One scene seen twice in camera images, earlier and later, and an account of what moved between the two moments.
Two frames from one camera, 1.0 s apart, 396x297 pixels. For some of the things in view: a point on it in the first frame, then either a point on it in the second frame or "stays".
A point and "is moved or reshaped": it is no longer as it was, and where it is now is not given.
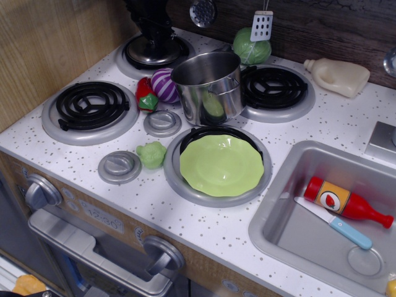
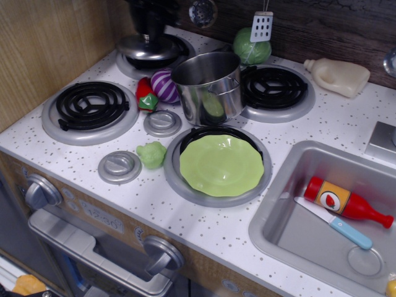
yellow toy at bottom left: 28,284 stays
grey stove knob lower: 119,167 stays
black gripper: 151,18 → 151,17
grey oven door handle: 82,244 stays
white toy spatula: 262,26 stays
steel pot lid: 165,51 is moved or reshaped
